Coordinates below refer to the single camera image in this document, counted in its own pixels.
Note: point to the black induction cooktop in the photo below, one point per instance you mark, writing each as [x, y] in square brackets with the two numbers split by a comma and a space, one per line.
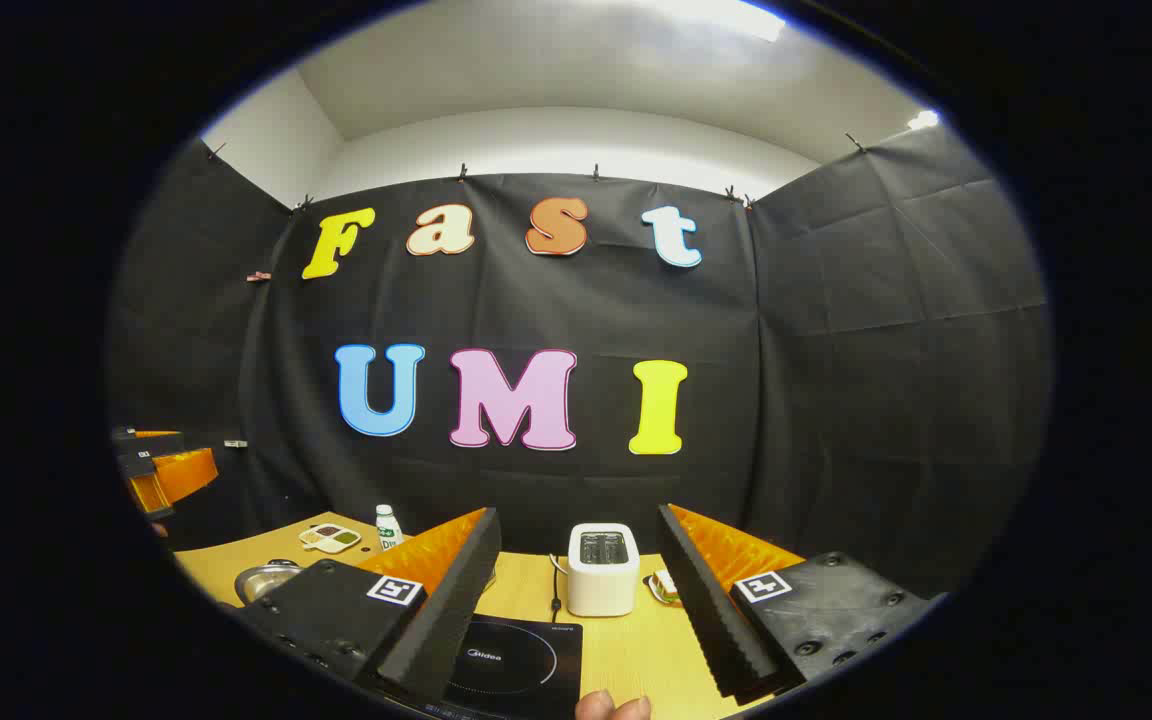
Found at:
[526, 665]

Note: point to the black backdrop cloth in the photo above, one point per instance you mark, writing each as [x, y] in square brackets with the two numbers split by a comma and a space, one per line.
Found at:
[836, 350]

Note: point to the white plastic drink bottle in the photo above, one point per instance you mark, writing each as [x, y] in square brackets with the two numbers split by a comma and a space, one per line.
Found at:
[388, 530]

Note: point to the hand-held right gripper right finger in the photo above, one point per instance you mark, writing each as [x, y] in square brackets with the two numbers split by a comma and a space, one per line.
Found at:
[711, 620]

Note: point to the white toaster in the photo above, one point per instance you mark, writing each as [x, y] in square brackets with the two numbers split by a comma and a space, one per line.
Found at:
[601, 585]

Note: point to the white sectioned dish of beans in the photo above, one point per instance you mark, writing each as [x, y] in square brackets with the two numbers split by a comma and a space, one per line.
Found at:
[329, 538]

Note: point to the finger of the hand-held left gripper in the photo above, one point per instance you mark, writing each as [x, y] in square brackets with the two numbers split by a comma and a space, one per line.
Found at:
[181, 472]
[151, 443]

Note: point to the toy sandwich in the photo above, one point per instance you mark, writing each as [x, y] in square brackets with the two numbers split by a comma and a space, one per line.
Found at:
[666, 587]

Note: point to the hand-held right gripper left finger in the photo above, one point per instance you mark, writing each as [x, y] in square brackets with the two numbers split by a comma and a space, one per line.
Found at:
[446, 620]

